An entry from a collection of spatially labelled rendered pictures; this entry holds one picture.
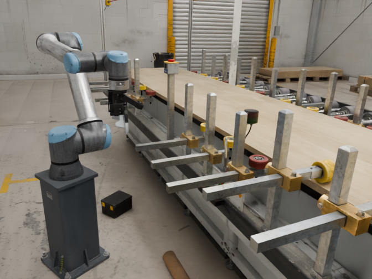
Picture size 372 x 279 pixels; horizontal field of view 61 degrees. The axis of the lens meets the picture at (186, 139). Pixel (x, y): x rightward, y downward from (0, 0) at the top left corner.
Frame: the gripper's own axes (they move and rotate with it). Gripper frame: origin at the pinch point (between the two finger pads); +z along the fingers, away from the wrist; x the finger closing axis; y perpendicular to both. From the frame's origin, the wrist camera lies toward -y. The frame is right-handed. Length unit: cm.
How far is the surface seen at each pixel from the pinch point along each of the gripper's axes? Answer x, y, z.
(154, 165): 22.0, -9.0, 10.4
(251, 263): 26, -63, 76
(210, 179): 46, -25, 8
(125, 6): -754, -131, -87
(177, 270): 8, -26, 86
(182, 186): 46.7, -13.8, 8.9
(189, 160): 20.5, -26.2, 10.4
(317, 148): 39, -83, 4
